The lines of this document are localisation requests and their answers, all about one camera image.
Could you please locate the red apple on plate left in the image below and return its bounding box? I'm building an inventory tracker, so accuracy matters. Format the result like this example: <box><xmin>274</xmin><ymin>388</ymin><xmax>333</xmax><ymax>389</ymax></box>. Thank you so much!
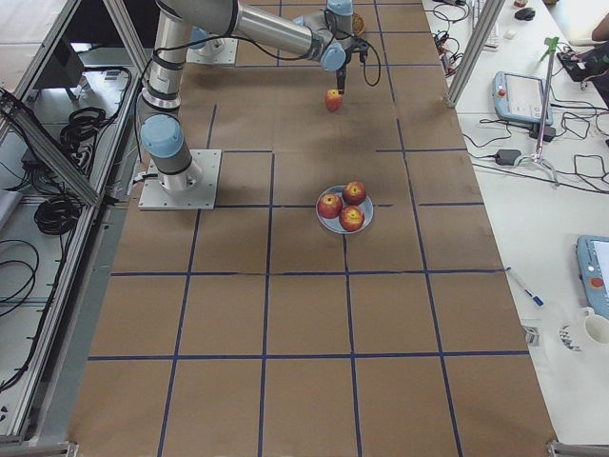
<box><xmin>316</xmin><ymin>192</ymin><xmax>344</xmax><ymax>219</ymax></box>

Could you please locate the woven wicker basket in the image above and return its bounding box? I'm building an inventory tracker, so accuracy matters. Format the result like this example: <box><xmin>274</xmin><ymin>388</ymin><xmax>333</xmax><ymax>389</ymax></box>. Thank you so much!
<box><xmin>352</xmin><ymin>12</ymin><xmax>365</xmax><ymax>36</ymax></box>

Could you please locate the red yellow apple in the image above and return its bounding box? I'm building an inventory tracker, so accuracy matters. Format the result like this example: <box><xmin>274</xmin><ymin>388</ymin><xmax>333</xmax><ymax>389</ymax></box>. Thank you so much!
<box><xmin>324</xmin><ymin>89</ymin><xmax>344</xmax><ymax>112</ymax></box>

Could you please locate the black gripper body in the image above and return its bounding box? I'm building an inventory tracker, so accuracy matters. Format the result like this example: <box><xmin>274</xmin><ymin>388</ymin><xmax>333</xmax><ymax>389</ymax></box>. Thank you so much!
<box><xmin>335</xmin><ymin>36</ymin><xmax>369</xmax><ymax>76</ymax></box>

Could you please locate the white keyboard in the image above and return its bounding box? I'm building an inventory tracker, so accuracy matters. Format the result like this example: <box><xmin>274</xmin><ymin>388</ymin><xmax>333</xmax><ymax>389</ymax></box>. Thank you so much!
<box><xmin>471</xmin><ymin>0</ymin><xmax>503</xmax><ymax>51</ymax></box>

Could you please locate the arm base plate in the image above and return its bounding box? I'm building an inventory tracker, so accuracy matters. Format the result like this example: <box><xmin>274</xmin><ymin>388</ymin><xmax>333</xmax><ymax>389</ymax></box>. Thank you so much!
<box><xmin>138</xmin><ymin>149</ymin><xmax>222</xmax><ymax>210</ymax></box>
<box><xmin>187</xmin><ymin>38</ymin><xmax>238</xmax><ymax>66</ymax></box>

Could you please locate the red apple on plate front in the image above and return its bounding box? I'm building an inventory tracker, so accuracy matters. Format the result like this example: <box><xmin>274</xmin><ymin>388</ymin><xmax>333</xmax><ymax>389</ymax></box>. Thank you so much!
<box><xmin>339</xmin><ymin>206</ymin><xmax>365</xmax><ymax>233</ymax></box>

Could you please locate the aluminium frame post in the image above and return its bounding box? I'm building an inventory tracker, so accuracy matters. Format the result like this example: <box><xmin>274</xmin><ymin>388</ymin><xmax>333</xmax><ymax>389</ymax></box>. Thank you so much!
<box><xmin>443</xmin><ymin>0</ymin><xmax>506</xmax><ymax>109</ymax></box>

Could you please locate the blue teach pendant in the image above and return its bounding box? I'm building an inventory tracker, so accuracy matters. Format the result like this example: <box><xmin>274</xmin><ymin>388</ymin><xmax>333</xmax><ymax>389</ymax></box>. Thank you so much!
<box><xmin>492</xmin><ymin>71</ymin><xmax>545</xmax><ymax>124</ymax></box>

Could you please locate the black braided left cable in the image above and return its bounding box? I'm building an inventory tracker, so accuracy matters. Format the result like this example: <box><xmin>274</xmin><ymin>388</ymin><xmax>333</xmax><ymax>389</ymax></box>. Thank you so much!
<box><xmin>323</xmin><ymin>9</ymin><xmax>383</xmax><ymax>88</ymax></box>

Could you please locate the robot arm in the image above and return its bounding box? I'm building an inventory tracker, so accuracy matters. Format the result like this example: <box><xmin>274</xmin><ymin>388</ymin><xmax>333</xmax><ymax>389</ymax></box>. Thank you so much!
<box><xmin>137</xmin><ymin>1</ymin><xmax>369</xmax><ymax>209</ymax></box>
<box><xmin>187</xmin><ymin>27</ymin><xmax>226</xmax><ymax>63</ymax></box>

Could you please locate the red apple on plate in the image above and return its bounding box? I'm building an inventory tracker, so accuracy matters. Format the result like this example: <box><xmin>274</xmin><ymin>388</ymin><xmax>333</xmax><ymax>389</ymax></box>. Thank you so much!
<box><xmin>342</xmin><ymin>181</ymin><xmax>367</xmax><ymax>206</ymax></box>
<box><xmin>339</xmin><ymin>206</ymin><xmax>365</xmax><ymax>233</ymax></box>
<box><xmin>316</xmin><ymin>192</ymin><xmax>344</xmax><ymax>219</ymax></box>

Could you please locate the white mug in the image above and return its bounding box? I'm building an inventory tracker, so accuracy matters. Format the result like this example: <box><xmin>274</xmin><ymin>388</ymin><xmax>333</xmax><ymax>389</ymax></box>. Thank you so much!
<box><xmin>558</xmin><ymin>307</ymin><xmax>608</xmax><ymax>352</ymax></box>

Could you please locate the blue white pen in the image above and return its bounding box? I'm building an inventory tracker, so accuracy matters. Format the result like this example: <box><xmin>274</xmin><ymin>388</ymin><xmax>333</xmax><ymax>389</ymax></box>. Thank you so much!
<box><xmin>505</xmin><ymin>267</ymin><xmax>544</xmax><ymax>307</ymax></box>

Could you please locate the red apple on plate back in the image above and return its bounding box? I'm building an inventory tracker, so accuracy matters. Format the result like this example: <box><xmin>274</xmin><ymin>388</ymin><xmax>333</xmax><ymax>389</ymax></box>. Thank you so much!
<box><xmin>342</xmin><ymin>181</ymin><xmax>367</xmax><ymax>206</ymax></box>

